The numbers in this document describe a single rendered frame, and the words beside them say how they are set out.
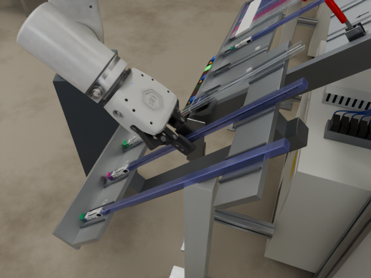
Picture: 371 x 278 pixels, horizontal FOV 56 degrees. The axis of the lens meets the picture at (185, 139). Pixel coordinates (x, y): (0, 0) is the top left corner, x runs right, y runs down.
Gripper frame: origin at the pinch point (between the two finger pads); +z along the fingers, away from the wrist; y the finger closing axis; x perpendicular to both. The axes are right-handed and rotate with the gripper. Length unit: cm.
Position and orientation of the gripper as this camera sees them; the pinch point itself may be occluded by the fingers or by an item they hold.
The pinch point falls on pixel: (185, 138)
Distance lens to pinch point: 63.6
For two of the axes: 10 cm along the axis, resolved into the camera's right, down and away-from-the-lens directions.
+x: -5.7, 4.0, 7.1
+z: 7.6, 5.8, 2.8
